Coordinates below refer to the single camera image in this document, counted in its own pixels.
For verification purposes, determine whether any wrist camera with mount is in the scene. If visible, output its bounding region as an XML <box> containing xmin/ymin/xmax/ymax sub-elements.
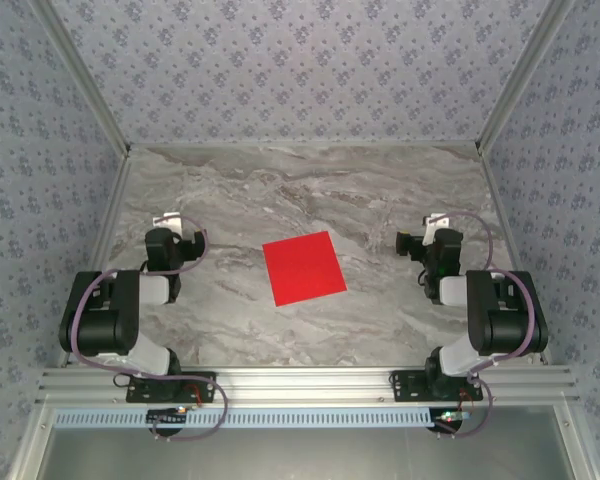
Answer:
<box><xmin>152</xmin><ymin>211</ymin><xmax>184</xmax><ymax>236</ymax></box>
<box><xmin>423</xmin><ymin>213</ymin><xmax>452</xmax><ymax>247</ymax></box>

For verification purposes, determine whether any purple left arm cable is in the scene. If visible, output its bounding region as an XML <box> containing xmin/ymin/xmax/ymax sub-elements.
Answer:
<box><xmin>67</xmin><ymin>227</ymin><xmax>230</xmax><ymax>444</ymax></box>

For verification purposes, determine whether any small circuit board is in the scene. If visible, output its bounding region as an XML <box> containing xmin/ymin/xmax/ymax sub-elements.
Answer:
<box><xmin>432</xmin><ymin>408</ymin><xmax>471</xmax><ymax>424</ymax></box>
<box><xmin>147</xmin><ymin>407</ymin><xmax>189</xmax><ymax>426</ymax></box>

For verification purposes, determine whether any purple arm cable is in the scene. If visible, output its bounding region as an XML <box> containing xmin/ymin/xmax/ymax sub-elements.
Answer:
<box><xmin>427</xmin><ymin>210</ymin><xmax>540</xmax><ymax>440</ymax></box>
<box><xmin>67</xmin><ymin>227</ymin><xmax>230</xmax><ymax>444</ymax></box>

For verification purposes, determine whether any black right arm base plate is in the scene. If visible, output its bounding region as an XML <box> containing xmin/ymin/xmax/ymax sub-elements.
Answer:
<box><xmin>389</xmin><ymin>369</ymin><xmax>484</xmax><ymax>404</ymax></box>

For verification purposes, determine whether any red paper sheet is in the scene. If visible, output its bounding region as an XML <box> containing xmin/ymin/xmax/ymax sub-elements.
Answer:
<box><xmin>262</xmin><ymin>230</ymin><xmax>349</xmax><ymax>307</ymax></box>

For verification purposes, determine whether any aluminium corner post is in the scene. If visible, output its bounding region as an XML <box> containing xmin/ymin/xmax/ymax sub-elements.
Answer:
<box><xmin>29</xmin><ymin>0</ymin><xmax>133</xmax><ymax>157</ymax></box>
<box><xmin>473</xmin><ymin>0</ymin><xmax>582</xmax><ymax>154</ymax></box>

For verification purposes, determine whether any slotted grey cable duct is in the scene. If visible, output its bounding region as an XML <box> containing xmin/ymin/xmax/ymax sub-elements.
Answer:
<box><xmin>52</xmin><ymin>407</ymin><xmax>444</xmax><ymax>429</ymax></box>

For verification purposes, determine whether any grey metal panel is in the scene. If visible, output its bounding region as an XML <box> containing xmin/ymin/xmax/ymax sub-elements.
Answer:
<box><xmin>9</xmin><ymin>403</ymin><xmax>599</xmax><ymax>480</ymax></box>

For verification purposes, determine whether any wide aluminium mounting rail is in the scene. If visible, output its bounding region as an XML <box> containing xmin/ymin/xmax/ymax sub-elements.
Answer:
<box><xmin>34</xmin><ymin>364</ymin><xmax>581</xmax><ymax>406</ymax></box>

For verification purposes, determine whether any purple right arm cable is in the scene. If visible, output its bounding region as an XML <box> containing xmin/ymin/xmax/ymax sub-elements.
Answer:
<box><xmin>427</xmin><ymin>210</ymin><xmax>540</xmax><ymax>440</ymax></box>

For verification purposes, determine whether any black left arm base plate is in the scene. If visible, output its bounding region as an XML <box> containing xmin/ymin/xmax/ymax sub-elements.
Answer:
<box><xmin>125</xmin><ymin>370</ymin><xmax>217</xmax><ymax>404</ymax></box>

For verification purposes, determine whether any thin aluminium table end rail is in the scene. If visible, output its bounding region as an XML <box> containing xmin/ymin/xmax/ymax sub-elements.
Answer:
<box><xmin>128</xmin><ymin>141</ymin><xmax>481</xmax><ymax>150</ymax></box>

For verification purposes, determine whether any aluminium table side rail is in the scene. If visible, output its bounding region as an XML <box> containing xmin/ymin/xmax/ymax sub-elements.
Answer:
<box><xmin>478</xmin><ymin>148</ymin><xmax>552</xmax><ymax>365</ymax></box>
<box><xmin>57</xmin><ymin>149</ymin><xmax>134</xmax><ymax>369</ymax></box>

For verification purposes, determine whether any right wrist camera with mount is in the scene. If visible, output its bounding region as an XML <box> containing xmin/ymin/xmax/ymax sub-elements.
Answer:
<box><xmin>423</xmin><ymin>213</ymin><xmax>452</xmax><ymax>247</ymax></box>

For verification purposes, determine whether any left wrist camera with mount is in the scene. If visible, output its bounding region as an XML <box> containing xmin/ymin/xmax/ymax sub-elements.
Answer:
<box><xmin>152</xmin><ymin>211</ymin><xmax>184</xmax><ymax>236</ymax></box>

